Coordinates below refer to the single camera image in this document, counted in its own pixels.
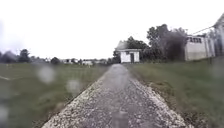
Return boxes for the small white hut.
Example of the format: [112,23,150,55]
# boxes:
[119,48,143,64]

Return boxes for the grey roofed building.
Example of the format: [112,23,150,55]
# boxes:
[114,39,130,51]

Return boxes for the grey gravel path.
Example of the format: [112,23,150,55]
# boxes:
[41,63,191,128]

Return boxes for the group of trees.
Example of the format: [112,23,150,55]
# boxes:
[111,23,189,64]

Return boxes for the dark tall bush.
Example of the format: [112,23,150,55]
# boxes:
[162,30,188,63]

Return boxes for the green grass field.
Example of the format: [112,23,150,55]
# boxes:
[0,63,111,128]
[123,56,224,128]

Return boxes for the white low building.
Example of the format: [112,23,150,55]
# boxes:
[184,34,216,62]

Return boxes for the distant row of buildings and trees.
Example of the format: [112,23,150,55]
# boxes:
[0,48,113,66]

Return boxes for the large pale building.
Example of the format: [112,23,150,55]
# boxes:
[211,13,224,58]

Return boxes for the overhead wires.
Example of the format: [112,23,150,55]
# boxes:
[191,24,216,36]

